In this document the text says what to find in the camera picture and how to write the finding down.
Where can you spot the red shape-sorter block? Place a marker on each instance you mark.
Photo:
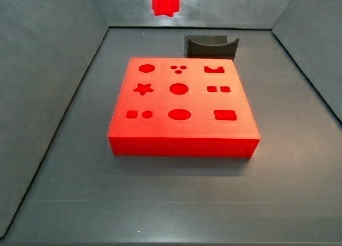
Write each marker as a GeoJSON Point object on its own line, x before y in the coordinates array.
{"type": "Point", "coordinates": [182, 107]}

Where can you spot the dark grey curved holder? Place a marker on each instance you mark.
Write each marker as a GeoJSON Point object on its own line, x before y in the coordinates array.
{"type": "Point", "coordinates": [210, 46]}

